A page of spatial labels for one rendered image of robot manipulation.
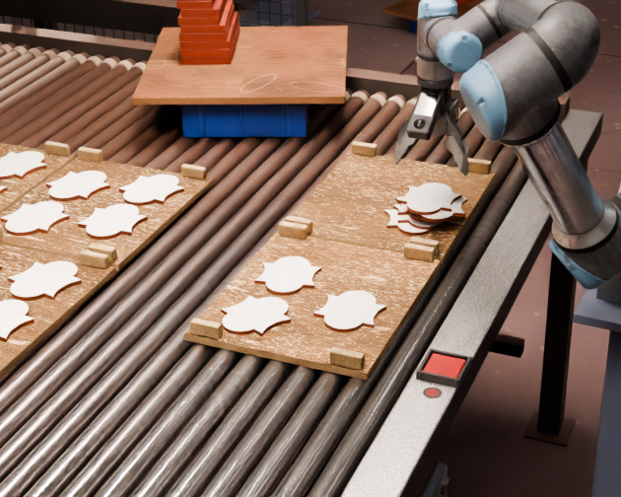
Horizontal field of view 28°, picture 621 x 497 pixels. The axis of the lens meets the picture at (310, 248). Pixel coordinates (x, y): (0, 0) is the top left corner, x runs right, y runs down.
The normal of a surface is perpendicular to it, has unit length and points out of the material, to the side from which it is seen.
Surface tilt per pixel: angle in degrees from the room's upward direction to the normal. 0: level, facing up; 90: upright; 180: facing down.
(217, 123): 90
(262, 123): 90
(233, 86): 0
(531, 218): 0
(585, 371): 0
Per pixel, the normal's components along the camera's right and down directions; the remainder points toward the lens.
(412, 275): -0.02, -0.87
